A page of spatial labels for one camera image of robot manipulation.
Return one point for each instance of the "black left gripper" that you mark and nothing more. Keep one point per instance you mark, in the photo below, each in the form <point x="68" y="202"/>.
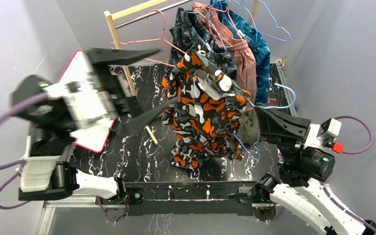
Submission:
<point x="106" y="81"/>

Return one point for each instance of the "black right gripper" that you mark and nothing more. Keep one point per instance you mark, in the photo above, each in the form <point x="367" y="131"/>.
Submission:
<point x="285" y="130"/>

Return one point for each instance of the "orange camouflage shorts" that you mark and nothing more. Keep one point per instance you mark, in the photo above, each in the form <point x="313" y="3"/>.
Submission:
<point x="206" y="113"/>

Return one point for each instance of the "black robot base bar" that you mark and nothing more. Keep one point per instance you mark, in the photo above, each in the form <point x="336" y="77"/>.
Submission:
<point x="212" y="197"/>

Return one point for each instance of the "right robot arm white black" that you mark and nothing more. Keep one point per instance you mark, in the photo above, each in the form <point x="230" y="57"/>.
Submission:
<point x="308" y="160"/>

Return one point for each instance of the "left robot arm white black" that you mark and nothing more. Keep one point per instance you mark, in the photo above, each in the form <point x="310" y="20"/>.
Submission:
<point x="44" y="176"/>

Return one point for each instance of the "olive green shorts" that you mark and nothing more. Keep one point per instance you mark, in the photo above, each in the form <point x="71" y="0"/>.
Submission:
<point x="248" y="128"/>

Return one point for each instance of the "pink shorts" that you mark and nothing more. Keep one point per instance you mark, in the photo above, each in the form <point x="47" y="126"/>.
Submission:
<point x="238" y="48"/>

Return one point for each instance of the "dark leaf-pattern shorts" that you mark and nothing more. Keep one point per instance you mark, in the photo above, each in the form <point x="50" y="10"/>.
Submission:
<point x="188" y="33"/>

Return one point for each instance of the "teal patterned shorts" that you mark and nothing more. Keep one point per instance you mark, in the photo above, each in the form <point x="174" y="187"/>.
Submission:
<point x="261" y="52"/>

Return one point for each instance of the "pink hanger holding shorts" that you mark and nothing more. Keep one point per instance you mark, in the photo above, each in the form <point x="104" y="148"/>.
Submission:
<point x="230" y="19"/>

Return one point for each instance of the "pink-framed whiteboard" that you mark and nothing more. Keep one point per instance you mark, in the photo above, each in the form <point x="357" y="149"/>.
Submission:
<point x="79" y="68"/>

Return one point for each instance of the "metal rack rod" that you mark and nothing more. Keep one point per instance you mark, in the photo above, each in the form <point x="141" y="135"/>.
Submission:
<point x="151" y="14"/>

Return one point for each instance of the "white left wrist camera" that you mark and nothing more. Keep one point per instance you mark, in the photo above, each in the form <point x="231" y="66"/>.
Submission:
<point x="87" y="104"/>

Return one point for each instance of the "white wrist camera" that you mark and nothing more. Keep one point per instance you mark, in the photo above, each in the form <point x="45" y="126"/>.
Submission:
<point x="323" y="136"/>
<point x="87" y="104"/>

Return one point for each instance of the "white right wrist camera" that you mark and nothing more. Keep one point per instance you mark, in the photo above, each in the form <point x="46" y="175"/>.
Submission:
<point x="323" y="136"/>

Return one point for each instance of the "pink wire hanger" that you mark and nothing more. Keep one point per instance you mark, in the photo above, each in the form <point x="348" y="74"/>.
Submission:
<point x="161" y="38"/>

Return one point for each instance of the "wooden clothes rack frame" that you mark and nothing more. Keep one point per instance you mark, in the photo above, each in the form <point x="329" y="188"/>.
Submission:
<point x="134" y="9"/>

